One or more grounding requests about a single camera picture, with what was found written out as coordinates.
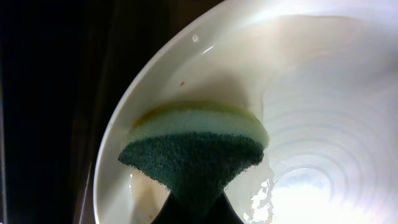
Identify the green yellow sponge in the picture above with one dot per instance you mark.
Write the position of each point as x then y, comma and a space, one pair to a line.
195, 149

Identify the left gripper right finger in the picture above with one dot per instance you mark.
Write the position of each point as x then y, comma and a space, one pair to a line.
222, 212

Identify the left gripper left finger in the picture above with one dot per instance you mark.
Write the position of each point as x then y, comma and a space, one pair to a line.
172, 212

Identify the brown serving tray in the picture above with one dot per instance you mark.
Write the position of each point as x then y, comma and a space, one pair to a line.
120, 37

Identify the white plate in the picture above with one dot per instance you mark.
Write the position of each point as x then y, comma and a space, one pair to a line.
322, 78

